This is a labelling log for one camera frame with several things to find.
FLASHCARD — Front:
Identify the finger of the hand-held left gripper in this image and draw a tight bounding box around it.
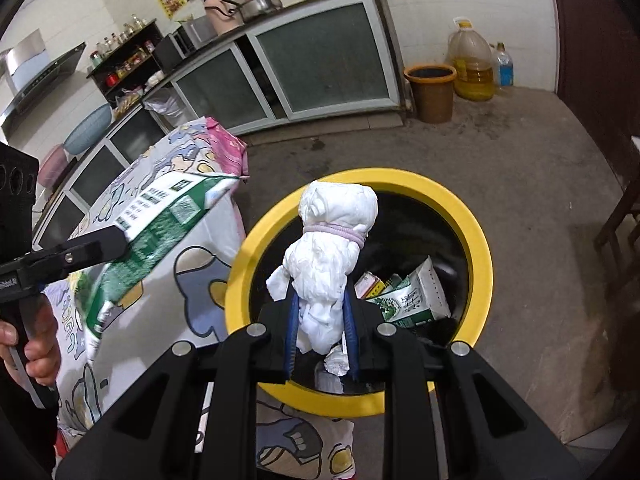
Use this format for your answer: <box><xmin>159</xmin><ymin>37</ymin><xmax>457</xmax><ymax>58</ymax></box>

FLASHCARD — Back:
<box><xmin>19</xmin><ymin>225</ymin><xmax>128</xmax><ymax>287</ymax></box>

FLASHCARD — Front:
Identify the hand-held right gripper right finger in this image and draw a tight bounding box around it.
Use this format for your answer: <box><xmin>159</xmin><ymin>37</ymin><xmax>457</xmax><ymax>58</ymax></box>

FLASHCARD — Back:
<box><xmin>341</xmin><ymin>282</ymin><xmax>586</xmax><ymax>480</ymax></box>

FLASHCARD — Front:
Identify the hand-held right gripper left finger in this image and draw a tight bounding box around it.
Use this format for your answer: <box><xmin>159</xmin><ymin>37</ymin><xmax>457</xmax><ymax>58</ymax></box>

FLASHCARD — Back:
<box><xmin>52</xmin><ymin>282</ymin><xmax>301</xmax><ymax>480</ymax></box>

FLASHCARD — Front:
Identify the red and yellow carton box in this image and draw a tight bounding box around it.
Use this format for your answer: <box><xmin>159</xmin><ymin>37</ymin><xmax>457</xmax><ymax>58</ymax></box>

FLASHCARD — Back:
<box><xmin>354</xmin><ymin>271</ymin><xmax>388</xmax><ymax>301</ymax></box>

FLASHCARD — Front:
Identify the green and white milk carton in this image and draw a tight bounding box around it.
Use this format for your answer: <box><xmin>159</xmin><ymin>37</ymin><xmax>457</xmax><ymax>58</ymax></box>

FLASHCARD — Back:
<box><xmin>377</xmin><ymin>256</ymin><xmax>451</xmax><ymax>328</ymax></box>
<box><xmin>82</xmin><ymin>174</ymin><xmax>243</xmax><ymax>361</ymax></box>

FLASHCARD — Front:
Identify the yellow rimmed black trash bin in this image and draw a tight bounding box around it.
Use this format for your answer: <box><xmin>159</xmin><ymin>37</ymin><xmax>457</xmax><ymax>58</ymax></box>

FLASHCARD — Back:
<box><xmin>225</xmin><ymin>167</ymin><xmax>493</xmax><ymax>418</ymax></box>

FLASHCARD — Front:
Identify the white bundle with purple band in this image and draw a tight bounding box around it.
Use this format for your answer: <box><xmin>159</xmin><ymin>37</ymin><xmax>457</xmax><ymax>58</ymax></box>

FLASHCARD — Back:
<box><xmin>266</xmin><ymin>180</ymin><xmax>378</xmax><ymax>353</ymax></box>

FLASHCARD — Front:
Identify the person's left forearm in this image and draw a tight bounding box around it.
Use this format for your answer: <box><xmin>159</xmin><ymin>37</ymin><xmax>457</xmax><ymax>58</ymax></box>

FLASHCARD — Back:
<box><xmin>0</xmin><ymin>355</ymin><xmax>60</xmax><ymax>480</ymax></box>

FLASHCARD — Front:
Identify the person's left hand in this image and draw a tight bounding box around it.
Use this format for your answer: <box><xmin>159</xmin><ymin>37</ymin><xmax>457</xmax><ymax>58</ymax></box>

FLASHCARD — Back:
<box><xmin>0</xmin><ymin>299</ymin><xmax>62</xmax><ymax>386</ymax></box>

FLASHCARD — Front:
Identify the crumpled white paper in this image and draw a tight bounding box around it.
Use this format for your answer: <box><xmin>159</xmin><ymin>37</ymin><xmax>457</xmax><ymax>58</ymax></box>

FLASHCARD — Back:
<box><xmin>315</xmin><ymin>347</ymin><xmax>351</xmax><ymax>393</ymax></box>

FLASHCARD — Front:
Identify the pink plastic basin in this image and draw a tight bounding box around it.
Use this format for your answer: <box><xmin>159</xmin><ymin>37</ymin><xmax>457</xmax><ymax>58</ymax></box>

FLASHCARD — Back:
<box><xmin>36</xmin><ymin>142</ymin><xmax>71</xmax><ymax>188</ymax></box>

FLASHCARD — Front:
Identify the low cabinet with glass doors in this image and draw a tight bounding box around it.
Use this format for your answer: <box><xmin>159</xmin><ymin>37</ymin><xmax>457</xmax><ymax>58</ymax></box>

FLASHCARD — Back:
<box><xmin>30</xmin><ymin>102</ymin><xmax>168</xmax><ymax>251</ymax></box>

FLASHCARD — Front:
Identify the blue plastic basin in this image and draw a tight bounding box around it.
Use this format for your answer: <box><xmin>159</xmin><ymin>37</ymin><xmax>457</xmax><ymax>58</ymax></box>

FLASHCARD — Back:
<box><xmin>64</xmin><ymin>103</ymin><xmax>115</xmax><ymax>156</ymax></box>

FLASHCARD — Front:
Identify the cartoon printed blanket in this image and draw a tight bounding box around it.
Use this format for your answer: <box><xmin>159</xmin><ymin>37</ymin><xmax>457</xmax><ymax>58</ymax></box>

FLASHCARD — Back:
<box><xmin>35</xmin><ymin>117</ymin><xmax>358</xmax><ymax>480</ymax></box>

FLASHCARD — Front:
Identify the steel range hood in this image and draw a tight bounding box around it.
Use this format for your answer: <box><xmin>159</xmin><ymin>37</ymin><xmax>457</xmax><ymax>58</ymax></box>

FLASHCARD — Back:
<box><xmin>0</xmin><ymin>30</ymin><xmax>87</xmax><ymax>128</ymax></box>

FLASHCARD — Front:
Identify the clear plastic food bag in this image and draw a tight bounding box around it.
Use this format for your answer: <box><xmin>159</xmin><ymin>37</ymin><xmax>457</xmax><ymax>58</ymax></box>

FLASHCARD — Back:
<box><xmin>112</xmin><ymin>89</ymin><xmax>146</xmax><ymax>121</ymax></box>

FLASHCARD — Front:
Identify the black shelf with jars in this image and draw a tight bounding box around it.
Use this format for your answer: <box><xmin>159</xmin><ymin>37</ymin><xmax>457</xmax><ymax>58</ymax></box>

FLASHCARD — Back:
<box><xmin>86</xmin><ymin>15</ymin><xmax>163</xmax><ymax>103</ymax></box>

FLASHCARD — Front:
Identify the pink printed cloth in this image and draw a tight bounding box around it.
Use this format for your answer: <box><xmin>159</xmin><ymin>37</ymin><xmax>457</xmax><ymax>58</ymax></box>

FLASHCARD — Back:
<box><xmin>207</xmin><ymin>116</ymin><xmax>251</xmax><ymax>181</ymax></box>

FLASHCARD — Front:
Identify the black microwave oven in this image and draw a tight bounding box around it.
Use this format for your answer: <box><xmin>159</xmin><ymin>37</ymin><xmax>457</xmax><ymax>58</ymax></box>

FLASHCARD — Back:
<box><xmin>152</xmin><ymin>15</ymin><xmax>217</xmax><ymax>73</ymax></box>

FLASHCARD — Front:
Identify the brown plastic bucket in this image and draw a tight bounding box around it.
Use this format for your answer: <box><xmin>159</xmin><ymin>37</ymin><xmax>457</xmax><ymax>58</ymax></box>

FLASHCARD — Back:
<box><xmin>403</xmin><ymin>63</ymin><xmax>458</xmax><ymax>124</ymax></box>

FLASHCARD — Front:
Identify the pink thermos kettle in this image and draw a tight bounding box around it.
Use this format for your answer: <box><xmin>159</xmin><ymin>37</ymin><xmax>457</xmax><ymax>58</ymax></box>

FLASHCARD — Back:
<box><xmin>201</xmin><ymin>0</ymin><xmax>243</xmax><ymax>36</ymax></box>

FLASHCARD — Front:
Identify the long cabinet with glass doors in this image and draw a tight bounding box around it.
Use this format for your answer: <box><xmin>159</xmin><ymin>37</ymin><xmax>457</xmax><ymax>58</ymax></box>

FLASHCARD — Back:
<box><xmin>145</xmin><ymin>0</ymin><xmax>408</xmax><ymax>136</ymax></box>

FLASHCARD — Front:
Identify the wooden chair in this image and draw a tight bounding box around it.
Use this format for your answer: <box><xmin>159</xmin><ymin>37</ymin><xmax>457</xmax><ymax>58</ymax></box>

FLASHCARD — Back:
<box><xmin>592</xmin><ymin>135</ymin><xmax>640</xmax><ymax>321</ymax></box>

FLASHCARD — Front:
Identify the large cooking oil bottle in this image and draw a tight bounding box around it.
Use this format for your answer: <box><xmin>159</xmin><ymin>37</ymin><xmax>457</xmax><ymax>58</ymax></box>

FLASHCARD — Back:
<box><xmin>446</xmin><ymin>17</ymin><xmax>497</xmax><ymax>102</ymax></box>

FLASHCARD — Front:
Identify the metal cooking pot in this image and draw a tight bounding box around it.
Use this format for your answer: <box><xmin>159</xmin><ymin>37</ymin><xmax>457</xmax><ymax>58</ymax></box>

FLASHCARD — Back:
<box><xmin>222</xmin><ymin>0</ymin><xmax>285</xmax><ymax>23</ymax></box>

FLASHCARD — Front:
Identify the blue liquid plastic bottle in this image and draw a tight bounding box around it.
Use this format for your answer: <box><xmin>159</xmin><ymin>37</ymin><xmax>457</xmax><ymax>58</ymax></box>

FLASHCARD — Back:
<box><xmin>492</xmin><ymin>42</ymin><xmax>516</xmax><ymax>88</ymax></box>

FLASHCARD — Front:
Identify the dark wooden door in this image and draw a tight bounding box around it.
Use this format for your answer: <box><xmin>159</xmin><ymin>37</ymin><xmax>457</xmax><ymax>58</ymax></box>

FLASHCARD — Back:
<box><xmin>547</xmin><ymin>0</ymin><xmax>640</xmax><ymax>161</ymax></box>

